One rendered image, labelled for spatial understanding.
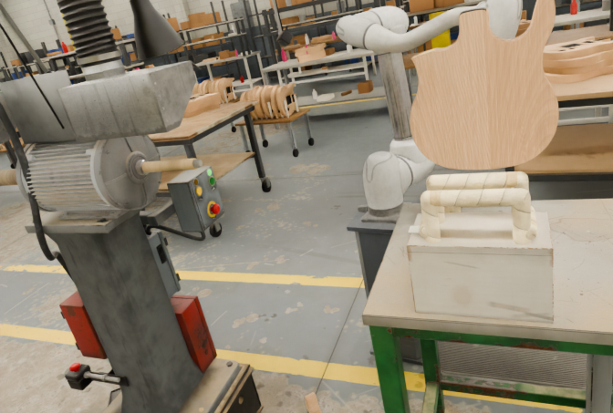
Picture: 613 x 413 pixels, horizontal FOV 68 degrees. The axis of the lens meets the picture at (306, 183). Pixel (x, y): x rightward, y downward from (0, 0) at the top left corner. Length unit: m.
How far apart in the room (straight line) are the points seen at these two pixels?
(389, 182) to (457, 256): 0.96
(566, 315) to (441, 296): 0.24
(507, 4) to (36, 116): 1.40
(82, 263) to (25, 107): 0.52
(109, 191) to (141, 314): 0.52
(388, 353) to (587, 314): 0.43
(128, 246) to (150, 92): 0.68
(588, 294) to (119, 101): 1.14
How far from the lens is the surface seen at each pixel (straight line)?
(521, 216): 0.93
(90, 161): 1.42
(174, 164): 1.36
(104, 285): 1.68
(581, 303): 1.12
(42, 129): 1.57
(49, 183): 1.58
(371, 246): 1.99
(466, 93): 1.22
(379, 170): 1.88
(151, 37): 1.34
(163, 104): 1.15
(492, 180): 0.99
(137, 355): 1.81
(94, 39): 1.27
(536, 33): 1.19
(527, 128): 1.25
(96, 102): 1.26
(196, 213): 1.68
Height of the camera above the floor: 1.59
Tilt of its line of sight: 21 degrees down
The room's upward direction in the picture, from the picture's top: 12 degrees counter-clockwise
